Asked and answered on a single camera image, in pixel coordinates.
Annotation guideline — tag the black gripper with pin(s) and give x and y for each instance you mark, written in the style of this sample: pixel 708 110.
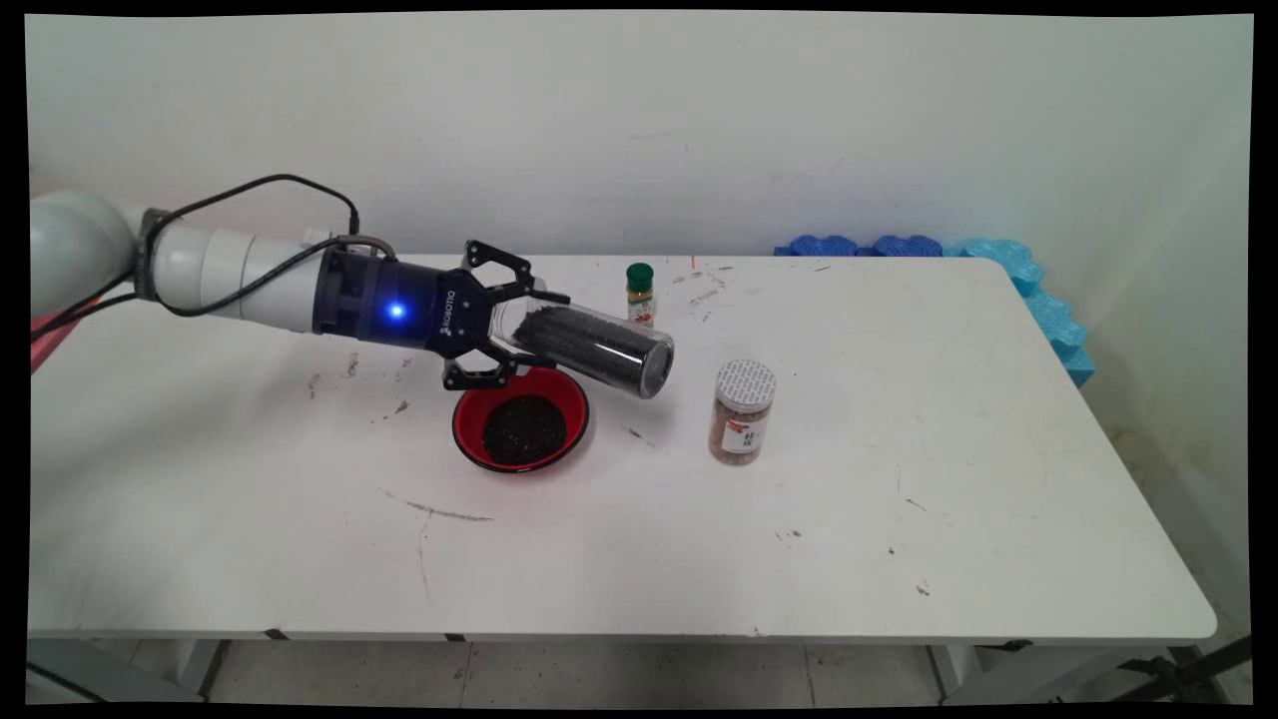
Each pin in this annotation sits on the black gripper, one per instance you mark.
pixel 399 305

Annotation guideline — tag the tall clear jar black seeds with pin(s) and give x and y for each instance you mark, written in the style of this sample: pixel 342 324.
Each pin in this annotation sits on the tall clear jar black seeds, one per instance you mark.
pixel 599 350

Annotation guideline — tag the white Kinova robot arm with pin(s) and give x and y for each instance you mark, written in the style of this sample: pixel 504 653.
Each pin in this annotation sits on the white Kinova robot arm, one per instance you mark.
pixel 230 280

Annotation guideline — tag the red bowl black rim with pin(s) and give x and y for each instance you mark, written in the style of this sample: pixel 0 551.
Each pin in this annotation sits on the red bowl black rim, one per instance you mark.
pixel 467 424

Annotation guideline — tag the black seed pile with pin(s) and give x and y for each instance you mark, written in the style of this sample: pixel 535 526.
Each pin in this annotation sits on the black seed pile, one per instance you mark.
pixel 524 429

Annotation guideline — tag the small spice bottle green cap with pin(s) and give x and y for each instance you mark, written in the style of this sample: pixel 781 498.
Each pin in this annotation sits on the small spice bottle green cap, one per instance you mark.
pixel 640 280

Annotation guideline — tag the brown spice jar white lid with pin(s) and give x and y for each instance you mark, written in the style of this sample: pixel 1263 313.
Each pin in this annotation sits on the brown spice jar white lid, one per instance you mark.
pixel 741 419

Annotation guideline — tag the dark blue foam mat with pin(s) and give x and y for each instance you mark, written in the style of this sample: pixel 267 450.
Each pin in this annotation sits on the dark blue foam mat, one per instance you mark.
pixel 819 246
pixel 907 246

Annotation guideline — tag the white table leg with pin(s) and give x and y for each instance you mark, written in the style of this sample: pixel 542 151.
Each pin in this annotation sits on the white table leg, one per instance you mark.
pixel 954 669
pixel 205 667

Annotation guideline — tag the pink box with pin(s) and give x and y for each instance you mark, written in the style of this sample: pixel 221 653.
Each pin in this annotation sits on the pink box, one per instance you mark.
pixel 45 350

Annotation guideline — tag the cyan foam mat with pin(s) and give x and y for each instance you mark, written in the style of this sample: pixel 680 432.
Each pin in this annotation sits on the cyan foam mat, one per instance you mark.
pixel 1038 300

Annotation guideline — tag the black stand leg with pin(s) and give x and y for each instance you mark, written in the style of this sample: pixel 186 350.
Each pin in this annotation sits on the black stand leg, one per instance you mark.
pixel 1188 669

